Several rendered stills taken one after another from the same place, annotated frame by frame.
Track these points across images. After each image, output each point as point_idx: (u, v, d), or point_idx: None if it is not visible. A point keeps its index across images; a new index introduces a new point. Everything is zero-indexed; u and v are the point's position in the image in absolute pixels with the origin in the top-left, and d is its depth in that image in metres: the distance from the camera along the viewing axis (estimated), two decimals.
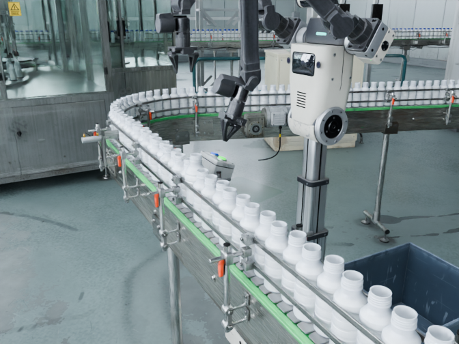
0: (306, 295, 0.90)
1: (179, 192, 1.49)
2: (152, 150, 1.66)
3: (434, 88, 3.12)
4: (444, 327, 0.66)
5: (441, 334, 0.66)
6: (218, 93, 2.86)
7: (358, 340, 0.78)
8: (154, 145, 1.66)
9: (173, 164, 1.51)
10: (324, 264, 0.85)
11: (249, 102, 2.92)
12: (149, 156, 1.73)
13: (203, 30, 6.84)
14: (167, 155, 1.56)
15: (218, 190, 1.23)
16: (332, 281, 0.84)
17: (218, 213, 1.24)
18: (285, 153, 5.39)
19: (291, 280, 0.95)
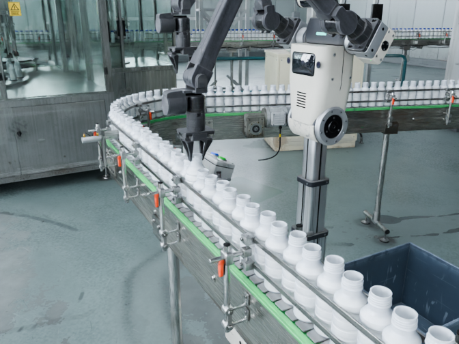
0: (306, 295, 0.89)
1: (179, 192, 1.49)
2: (152, 150, 1.66)
3: (434, 88, 3.12)
4: (445, 327, 0.66)
5: (442, 334, 0.66)
6: (218, 93, 2.86)
7: (358, 340, 0.78)
8: (154, 145, 1.66)
9: (173, 164, 1.51)
10: (324, 264, 0.85)
11: (249, 102, 2.92)
12: (149, 156, 1.73)
13: (203, 30, 6.84)
14: (167, 155, 1.56)
15: (218, 190, 1.23)
16: (332, 281, 0.84)
17: (218, 213, 1.24)
18: (285, 153, 5.39)
19: (292, 280, 0.95)
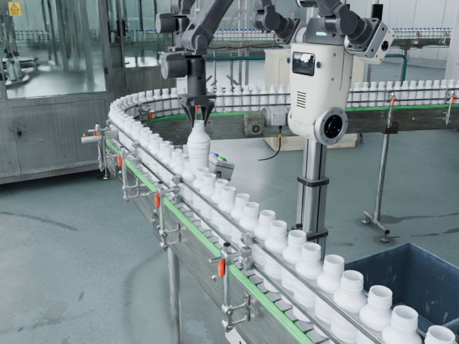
0: (306, 295, 0.90)
1: (178, 193, 1.48)
2: (151, 150, 1.66)
3: (434, 88, 3.12)
4: (445, 327, 0.66)
5: (442, 334, 0.66)
6: (218, 93, 2.86)
7: (358, 340, 0.78)
8: (154, 145, 1.66)
9: None
10: (324, 264, 0.85)
11: (249, 102, 2.92)
12: (150, 157, 1.72)
13: None
14: (167, 156, 1.56)
15: (216, 190, 1.23)
16: (332, 281, 0.84)
17: (216, 213, 1.24)
18: (285, 153, 5.39)
19: (291, 279, 0.95)
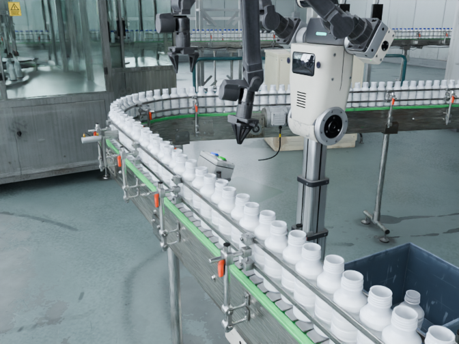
0: (306, 295, 0.90)
1: (178, 193, 1.48)
2: (151, 150, 1.66)
3: (434, 88, 3.12)
4: (445, 327, 0.66)
5: (442, 334, 0.66)
6: (218, 93, 2.86)
7: (358, 340, 0.78)
8: (154, 145, 1.66)
9: None
10: (324, 264, 0.85)
11: None
12: (150, 157, 1.72)
13: (203, 30, 6.84)
14: (167, 156, 1.56)
15: (216, 190, 1.23)
16: (332, 281, 0.84)
17: (216, 213, 1.24)
18: (285, 153, 5.39)
19: (291, 279, 0.95)
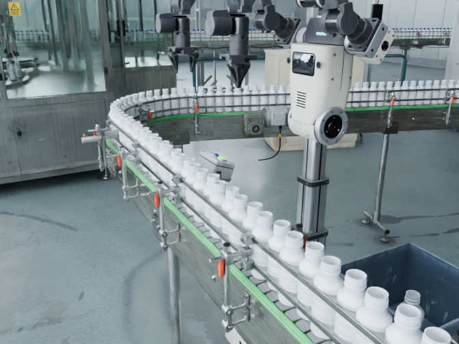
0: (294, 281, 0.94)
1: (178, 192, 1.49)
2: (152, 150, 1.66)
3: (434, 88, 3.12)
4: (414, 306, 0.71)
5: (411, 312, 0.71)
6: (218, 93, 2.86)
7: (335, 318, 0.84)
8: (154, 145, 1.66)
9: (175, 164, 1.51)
10: (305, 249, 0.90)
11: (249, 102, 2.92)
12: (149, 156, 1.73)
13: (203, 30, 6.84)
14: (167, 155, 1.56)
15: (207, 183, 1.28)
16: (309, 265, 0.89)
17: (206, 205, 1.29)
18: (285, 153, 5.39)
19: (273, 265, 1.00)
